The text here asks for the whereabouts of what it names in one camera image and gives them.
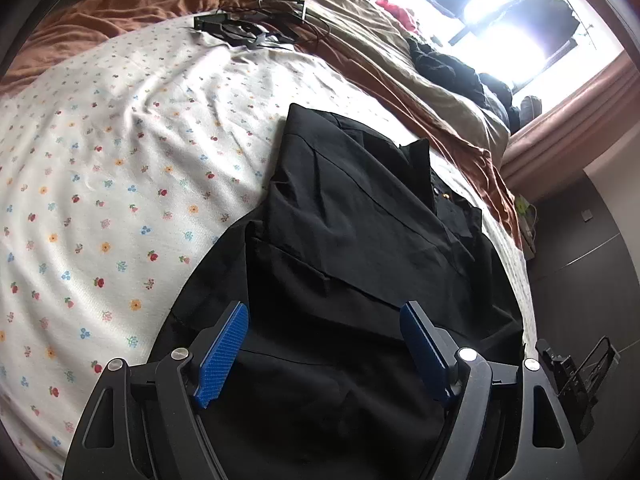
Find black garment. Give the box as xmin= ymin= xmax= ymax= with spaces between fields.
xmin=155 ymin=103 xmax=526 ymax=480

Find red cloth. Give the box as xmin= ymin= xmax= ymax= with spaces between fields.
xmin=375 ymin=0 xmax=418 ymax=31

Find pile of dark clothes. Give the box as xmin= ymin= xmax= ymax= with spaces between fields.
xmin=407 ymin=35 xmax=521 ymax=126

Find bright window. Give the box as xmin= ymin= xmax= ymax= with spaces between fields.
xmin=360 ymin=0 xmax=626 ymax=106

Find floral white bed sheet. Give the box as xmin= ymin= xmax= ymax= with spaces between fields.
xmin=0 ymin=25 xmax=526 ymax=480

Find beige brown-lined duvet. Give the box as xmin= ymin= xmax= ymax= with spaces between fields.
xmin=240 ymin=0 xmax=526 ymax=261

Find black device with cables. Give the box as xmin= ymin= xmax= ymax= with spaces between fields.
xmin=194 ymin=0 xmax=331 ymax=53

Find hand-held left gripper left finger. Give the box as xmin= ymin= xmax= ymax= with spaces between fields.
xmin=62 ymin=301 xmax=251 ymax=480

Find brown blanket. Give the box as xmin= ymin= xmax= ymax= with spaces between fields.
xmin=0 ymin=0 xmax=251 ymax=98

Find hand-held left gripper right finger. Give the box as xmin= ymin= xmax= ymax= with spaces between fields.
xmin=399 ymin=301 xmax=582 ymax=480

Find brown window sill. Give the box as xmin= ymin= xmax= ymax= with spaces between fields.
xmin=500 ymin=50 xmax=640 ymax=201

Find black equipment stand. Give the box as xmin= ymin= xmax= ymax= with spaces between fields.
xmin=536 ymin=337 xmax=622 ymax=446

